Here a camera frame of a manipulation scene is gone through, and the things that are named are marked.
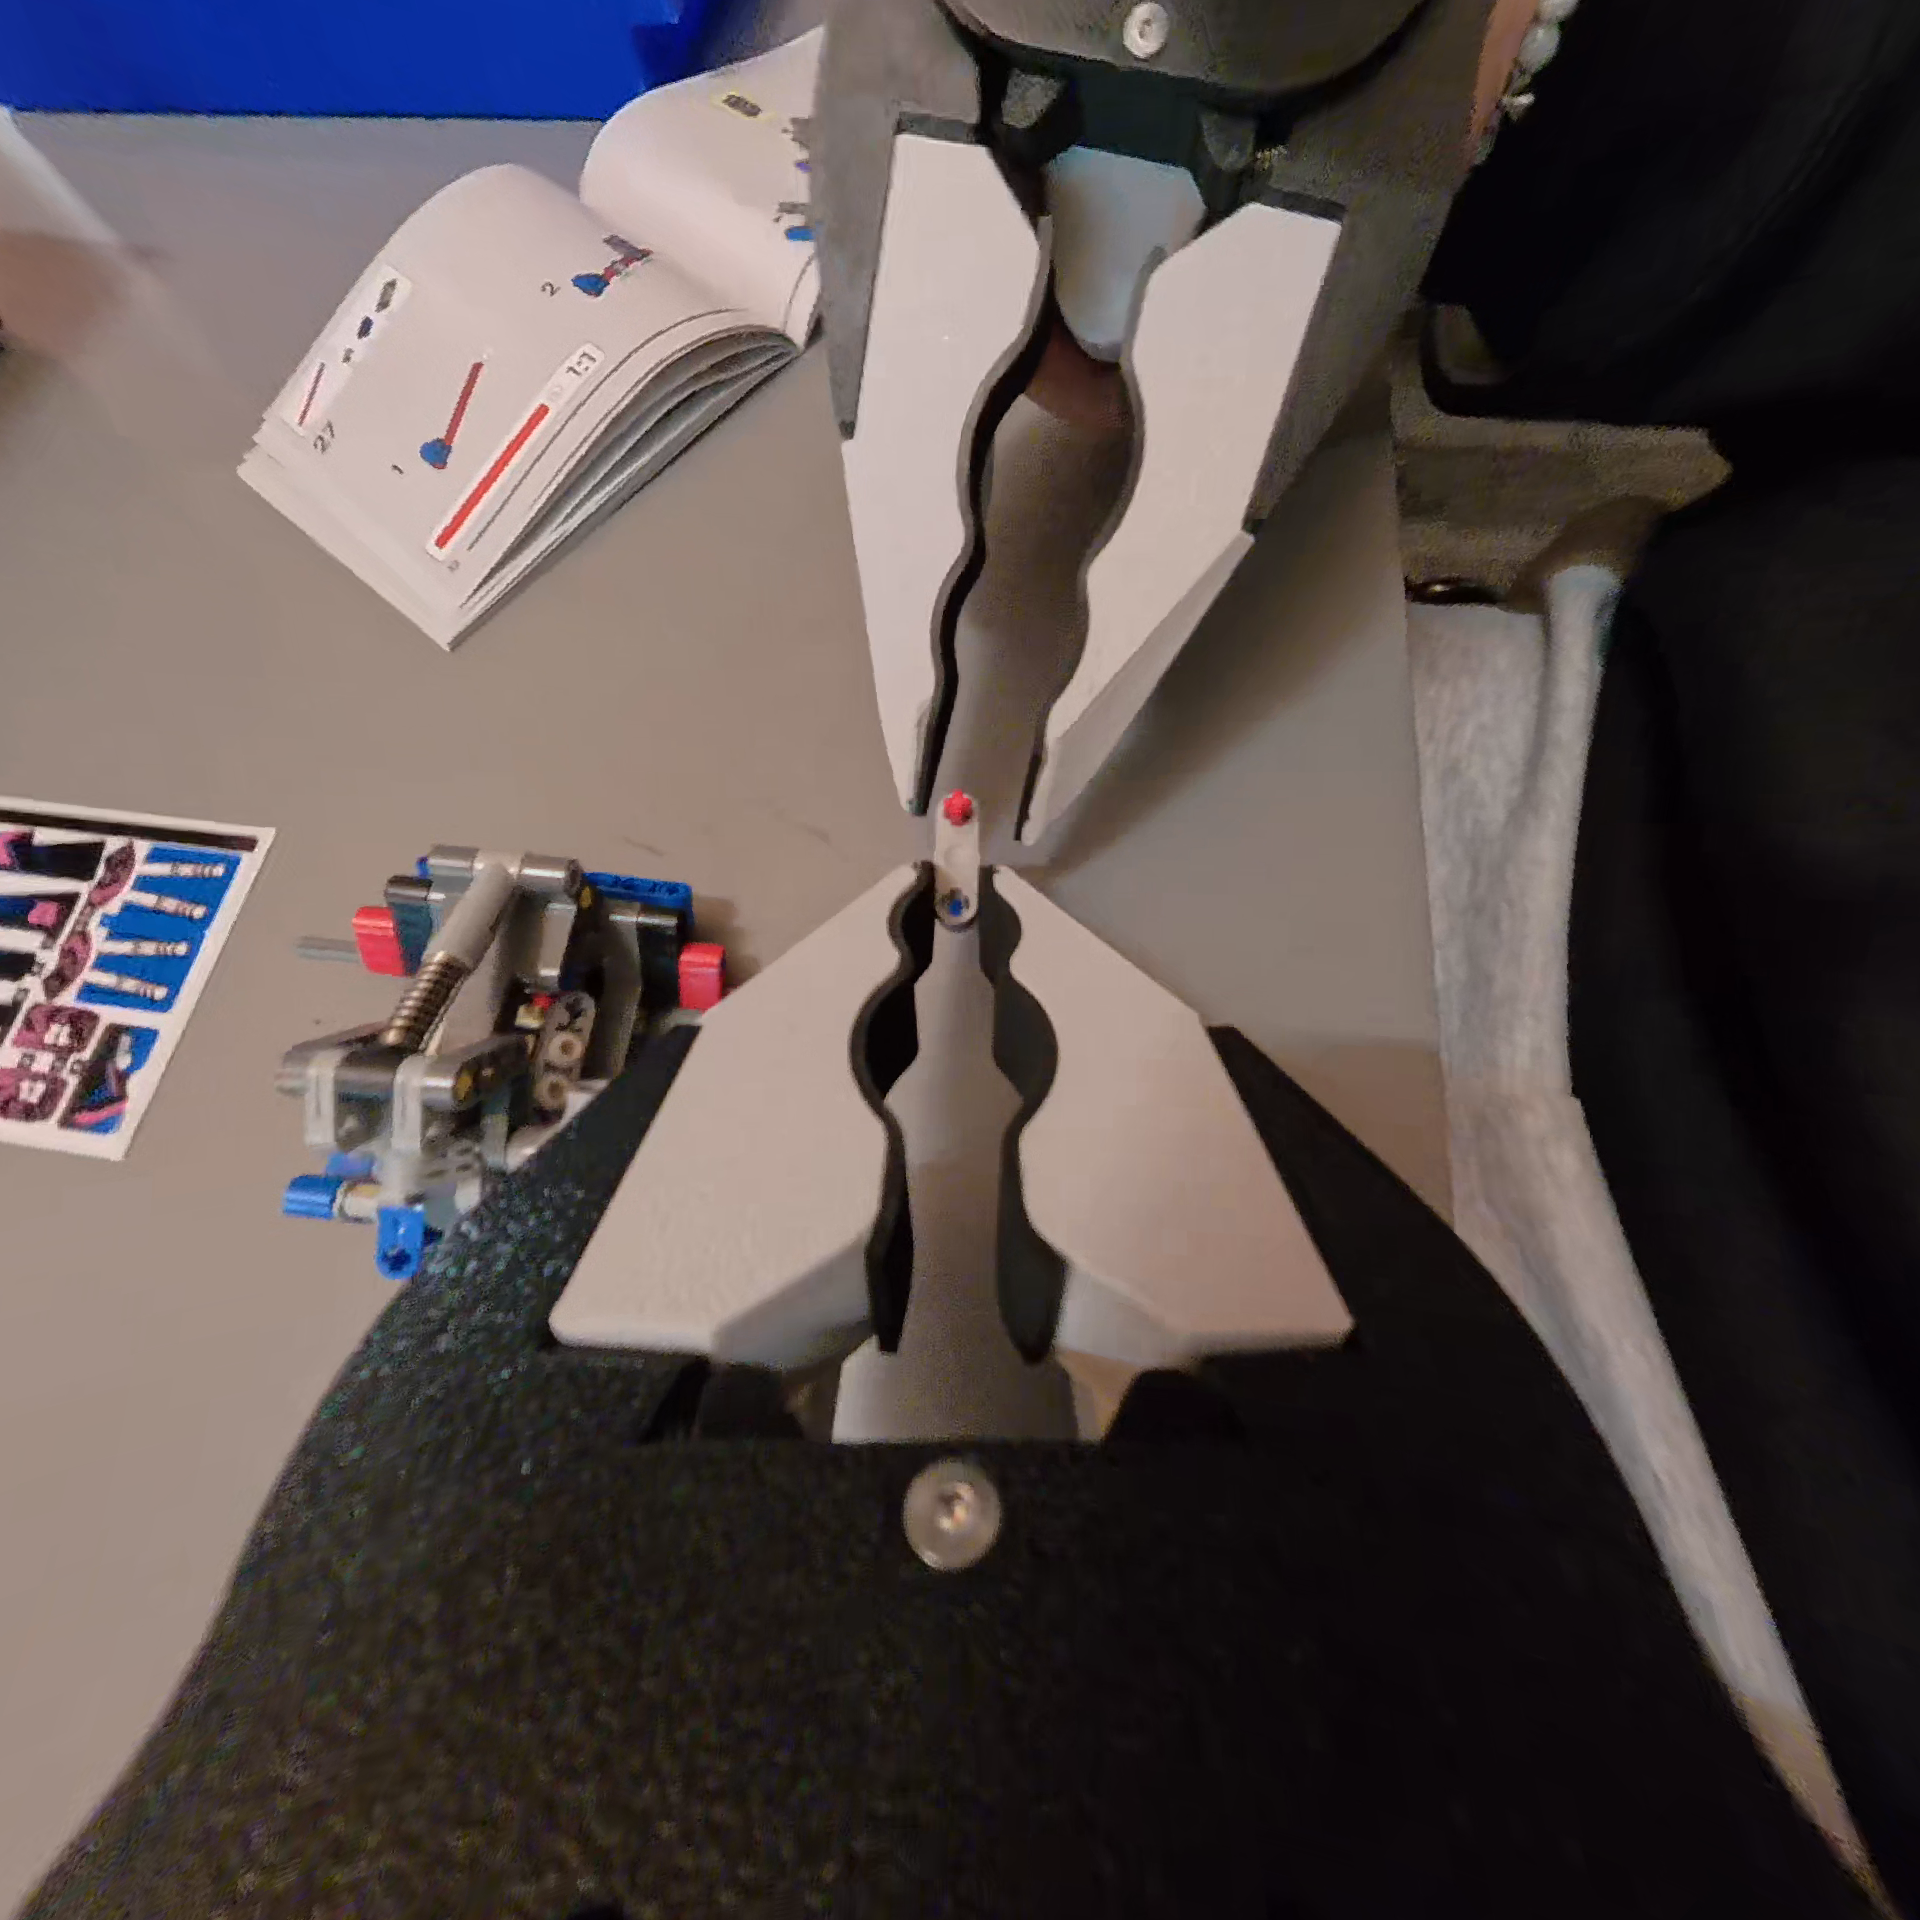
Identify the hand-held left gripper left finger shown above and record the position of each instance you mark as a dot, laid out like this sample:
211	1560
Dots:
709	1203

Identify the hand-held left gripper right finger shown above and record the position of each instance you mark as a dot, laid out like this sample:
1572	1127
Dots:
1183	1203

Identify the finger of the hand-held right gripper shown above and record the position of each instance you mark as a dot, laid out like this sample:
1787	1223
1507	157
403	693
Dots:
928	376
1212	393

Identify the grey and blue lego chassis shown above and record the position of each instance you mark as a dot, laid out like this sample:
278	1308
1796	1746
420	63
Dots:
495	971

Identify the thin grey lego liftarm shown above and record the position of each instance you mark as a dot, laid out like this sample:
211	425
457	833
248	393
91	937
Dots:
954	870

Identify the open lego instruction booklet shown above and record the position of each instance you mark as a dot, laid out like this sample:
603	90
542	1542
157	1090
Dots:
448	376

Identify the lego sticker sheet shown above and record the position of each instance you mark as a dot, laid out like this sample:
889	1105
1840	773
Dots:
126	971

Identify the person's right hand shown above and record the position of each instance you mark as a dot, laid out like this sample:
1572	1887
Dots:
1081	376

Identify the blue plastic storage bin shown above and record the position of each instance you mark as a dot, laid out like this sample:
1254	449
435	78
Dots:
301	53

